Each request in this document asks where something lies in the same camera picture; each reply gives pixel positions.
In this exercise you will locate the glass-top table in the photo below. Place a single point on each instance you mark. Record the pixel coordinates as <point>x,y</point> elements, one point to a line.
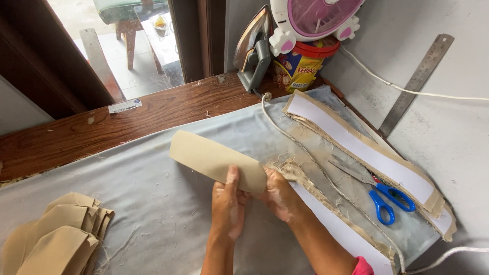
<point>162,42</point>

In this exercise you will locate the beige fabric piece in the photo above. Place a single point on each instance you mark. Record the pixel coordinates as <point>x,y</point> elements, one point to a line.
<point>210,156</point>

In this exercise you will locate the beige strips with white interfacing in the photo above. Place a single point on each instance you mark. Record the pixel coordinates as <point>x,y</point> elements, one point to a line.
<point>366,152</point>
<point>344,233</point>

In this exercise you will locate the grey ironing cloth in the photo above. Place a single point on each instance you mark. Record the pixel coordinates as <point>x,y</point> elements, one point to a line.
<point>152,198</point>

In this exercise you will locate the person's left hand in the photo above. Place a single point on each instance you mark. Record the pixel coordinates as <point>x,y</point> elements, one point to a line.
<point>229,210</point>

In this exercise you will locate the white and pink fan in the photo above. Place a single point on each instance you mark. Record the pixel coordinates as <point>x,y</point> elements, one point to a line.
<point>313,19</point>

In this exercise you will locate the steel ruler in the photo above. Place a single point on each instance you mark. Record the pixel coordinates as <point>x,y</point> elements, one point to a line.
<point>418,82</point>

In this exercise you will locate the metal bar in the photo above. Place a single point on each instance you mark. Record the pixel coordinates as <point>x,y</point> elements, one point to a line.
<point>99,61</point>

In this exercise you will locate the pile of beige fabric pieces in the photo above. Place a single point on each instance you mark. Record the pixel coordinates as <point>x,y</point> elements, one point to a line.
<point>57,236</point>

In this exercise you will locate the wooden chair with green cushion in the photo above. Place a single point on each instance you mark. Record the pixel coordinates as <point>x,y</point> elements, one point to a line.
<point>122,15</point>

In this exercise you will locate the person's right hand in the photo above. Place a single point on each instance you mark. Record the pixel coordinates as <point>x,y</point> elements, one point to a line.
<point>282,198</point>

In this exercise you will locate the grey electric iron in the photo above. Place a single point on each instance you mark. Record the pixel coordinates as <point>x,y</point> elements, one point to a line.
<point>254,57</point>

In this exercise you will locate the white label sticker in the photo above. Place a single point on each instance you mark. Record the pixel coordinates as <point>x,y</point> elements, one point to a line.
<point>125,106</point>

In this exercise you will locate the yellow jar with red lid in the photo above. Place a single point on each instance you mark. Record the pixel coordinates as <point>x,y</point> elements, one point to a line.
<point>300,68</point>

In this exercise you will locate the dark wooden door frame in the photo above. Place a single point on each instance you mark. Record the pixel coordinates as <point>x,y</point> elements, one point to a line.
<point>49,57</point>

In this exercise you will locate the pink sleeve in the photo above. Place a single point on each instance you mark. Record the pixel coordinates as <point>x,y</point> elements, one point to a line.
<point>363,267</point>

